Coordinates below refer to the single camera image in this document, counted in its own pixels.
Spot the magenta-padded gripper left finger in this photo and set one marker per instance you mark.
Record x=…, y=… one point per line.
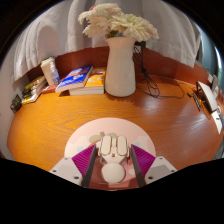
x=65, y=170

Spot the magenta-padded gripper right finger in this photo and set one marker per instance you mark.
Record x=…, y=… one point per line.
x=161, y=168

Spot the white computer mouse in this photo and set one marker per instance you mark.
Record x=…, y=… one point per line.
x=113, y=171

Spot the pink round cartoon mouse pad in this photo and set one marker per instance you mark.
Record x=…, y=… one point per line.
x=110, y=126

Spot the black pen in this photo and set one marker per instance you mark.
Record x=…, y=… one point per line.
x=197, y=101

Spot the yellow and white book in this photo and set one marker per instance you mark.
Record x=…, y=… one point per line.
x=33, y=97

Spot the red book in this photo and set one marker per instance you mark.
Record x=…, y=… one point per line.
x=49, y=89

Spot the dark green mug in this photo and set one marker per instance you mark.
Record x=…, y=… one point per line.
x=15, y=103

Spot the silver laptop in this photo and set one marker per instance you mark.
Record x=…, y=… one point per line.
x=206, y=96

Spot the blue and white book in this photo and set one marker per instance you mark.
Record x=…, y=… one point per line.
x=75, y=78

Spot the cream tumbler with lid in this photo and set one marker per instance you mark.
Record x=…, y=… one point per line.
x=46, y=70

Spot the white pleated curtain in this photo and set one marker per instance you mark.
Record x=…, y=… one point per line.
x=50, y=36

